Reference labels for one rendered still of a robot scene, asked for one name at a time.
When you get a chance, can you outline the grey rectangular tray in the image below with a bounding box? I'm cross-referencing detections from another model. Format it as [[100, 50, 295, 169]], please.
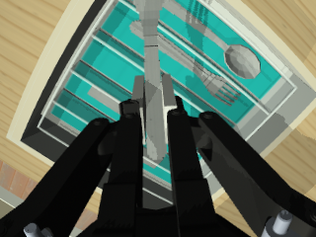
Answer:
[[6, 0, 316, 209]]

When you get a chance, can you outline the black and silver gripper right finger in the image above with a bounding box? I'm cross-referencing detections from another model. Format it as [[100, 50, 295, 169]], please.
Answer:
[[161, 74, 316, 237]]

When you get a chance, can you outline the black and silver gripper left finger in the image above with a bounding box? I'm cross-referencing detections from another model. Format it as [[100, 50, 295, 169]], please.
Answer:
[[0, 75, 146, 237]]

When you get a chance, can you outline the grey metal fork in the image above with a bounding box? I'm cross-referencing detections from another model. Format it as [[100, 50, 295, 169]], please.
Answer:
[[129, 21, 241, 107], [133, 0, 167, 160], [157, 32, 239, 91]]

